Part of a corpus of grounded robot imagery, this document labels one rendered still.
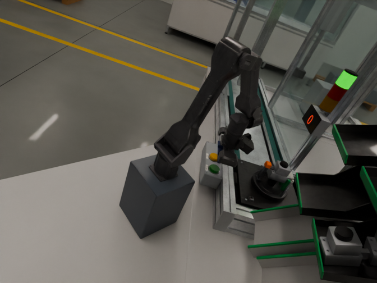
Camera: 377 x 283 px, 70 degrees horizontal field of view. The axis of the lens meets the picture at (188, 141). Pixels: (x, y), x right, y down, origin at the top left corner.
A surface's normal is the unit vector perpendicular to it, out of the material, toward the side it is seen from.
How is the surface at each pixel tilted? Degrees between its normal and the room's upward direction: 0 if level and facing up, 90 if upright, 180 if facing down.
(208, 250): 0
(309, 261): 90
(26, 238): 0
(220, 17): 90
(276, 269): 45
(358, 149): 25
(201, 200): 0
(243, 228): 90
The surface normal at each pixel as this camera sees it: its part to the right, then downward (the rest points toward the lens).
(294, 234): -0.43, -0.82
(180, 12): -0.10, 0.57
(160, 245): 0.31, -0.76
